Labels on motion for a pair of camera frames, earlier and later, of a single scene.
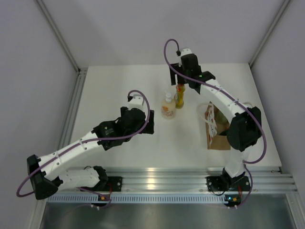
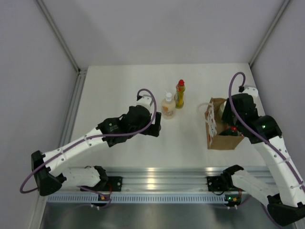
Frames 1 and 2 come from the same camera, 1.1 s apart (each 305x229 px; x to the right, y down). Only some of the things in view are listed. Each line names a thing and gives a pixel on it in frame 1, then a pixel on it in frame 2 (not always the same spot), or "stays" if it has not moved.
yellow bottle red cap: (179, 96) stays
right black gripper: (172, 78) -> (226, 117)
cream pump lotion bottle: (168, 107) stays
